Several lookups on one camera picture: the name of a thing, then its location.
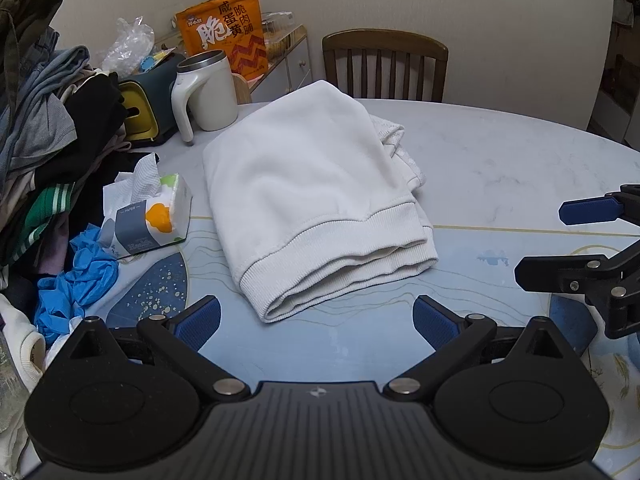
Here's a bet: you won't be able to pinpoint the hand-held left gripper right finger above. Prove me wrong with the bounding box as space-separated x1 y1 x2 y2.
382 294 568 402

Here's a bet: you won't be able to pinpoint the clear plastic container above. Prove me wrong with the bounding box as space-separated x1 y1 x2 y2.
261 10 307 57

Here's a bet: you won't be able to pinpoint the blue rubber gloves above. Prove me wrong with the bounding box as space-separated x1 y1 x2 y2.
34 225 121 346

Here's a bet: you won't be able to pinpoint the white ribbed collar garment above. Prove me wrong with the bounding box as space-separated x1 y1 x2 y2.
0 292 48 461

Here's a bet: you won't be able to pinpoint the clear plastic bag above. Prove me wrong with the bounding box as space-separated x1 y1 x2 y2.
102 16 156 78

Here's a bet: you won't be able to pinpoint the white mug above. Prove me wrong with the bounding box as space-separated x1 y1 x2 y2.
171 50 240 148

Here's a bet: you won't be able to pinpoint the orange snack bag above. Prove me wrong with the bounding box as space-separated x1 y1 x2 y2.
175 0 267 81

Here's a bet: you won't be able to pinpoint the pile of clothes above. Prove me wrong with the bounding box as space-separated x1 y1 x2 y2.
0 0 132 311

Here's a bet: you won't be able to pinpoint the white drawer cabinet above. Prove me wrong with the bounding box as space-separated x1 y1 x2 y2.
155 22 313 106

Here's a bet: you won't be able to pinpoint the blue and yellow tissue box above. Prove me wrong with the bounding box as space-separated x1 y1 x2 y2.
117 52 188 143

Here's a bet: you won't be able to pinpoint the tissue pack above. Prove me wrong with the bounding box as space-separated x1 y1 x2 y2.
102 154 193 261

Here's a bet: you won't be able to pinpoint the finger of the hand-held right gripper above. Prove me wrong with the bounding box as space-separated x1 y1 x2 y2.
558 184 640 227
514 240 640 342

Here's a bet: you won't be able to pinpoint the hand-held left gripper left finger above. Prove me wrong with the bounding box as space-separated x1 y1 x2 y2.
67 295 249 402

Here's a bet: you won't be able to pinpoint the brown wooden chair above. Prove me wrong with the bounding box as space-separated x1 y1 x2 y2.
321 30 449 103

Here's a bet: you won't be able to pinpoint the white lace sleeve sweatshirt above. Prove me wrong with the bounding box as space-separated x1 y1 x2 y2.
202 79 440 325

